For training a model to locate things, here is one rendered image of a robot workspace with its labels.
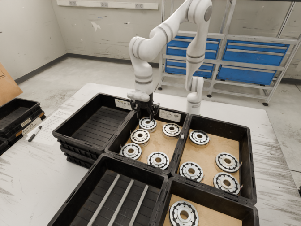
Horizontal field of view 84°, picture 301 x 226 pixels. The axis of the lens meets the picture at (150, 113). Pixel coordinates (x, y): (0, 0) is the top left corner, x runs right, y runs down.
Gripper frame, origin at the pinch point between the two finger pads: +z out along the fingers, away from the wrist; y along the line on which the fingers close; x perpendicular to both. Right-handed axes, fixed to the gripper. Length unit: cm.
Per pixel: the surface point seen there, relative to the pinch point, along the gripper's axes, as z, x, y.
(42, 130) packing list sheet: 30, 5, 73
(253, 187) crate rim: 9, 14, -48
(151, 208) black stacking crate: 17.4, 30.3, -14.4
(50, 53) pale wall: 76, -206, 304
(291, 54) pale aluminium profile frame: 23, -198, -115
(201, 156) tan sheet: 17.4, -0.5, -29.3
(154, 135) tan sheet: 17.4, -5.9, -2.9
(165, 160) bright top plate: 14.4, 9.6, -14.0
